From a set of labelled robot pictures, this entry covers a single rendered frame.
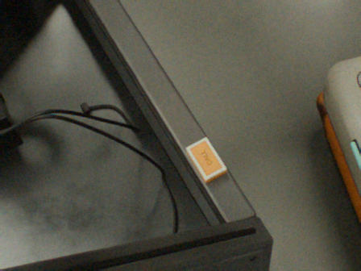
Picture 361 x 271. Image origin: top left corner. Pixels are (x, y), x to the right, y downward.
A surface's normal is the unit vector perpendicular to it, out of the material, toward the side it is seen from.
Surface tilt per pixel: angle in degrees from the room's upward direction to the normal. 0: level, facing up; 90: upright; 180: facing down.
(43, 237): 0
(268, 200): 0
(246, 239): 43
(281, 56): 0
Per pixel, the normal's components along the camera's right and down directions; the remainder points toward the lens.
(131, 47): -0.07, -0.44
